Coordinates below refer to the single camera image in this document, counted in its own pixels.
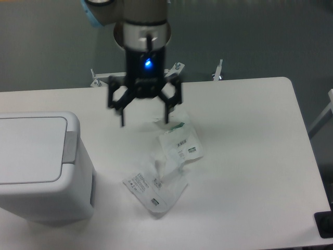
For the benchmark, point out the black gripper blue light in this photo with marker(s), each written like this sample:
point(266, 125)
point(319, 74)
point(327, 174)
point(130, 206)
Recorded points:
point(144, 79)

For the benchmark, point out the white push-lid trash can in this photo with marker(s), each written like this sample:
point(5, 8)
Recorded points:
point(47, 175)

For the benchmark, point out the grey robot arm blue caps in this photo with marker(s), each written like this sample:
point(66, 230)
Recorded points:
point(145, 36)

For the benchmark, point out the upper torn white plastic package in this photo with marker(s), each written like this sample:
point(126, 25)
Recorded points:
point(179, 137)

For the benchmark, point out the white levelling foot with bolt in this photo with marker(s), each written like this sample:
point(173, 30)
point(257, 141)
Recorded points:
point(218, 76)

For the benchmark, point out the lower white plastic package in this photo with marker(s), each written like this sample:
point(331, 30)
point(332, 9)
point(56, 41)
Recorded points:
point(157, 194)

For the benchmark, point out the black clamp at table corner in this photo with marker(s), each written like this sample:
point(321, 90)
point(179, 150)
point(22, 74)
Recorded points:
point(324, 224)

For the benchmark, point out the white frame at right edge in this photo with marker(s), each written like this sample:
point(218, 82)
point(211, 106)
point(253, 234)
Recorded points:
point(321, 119)

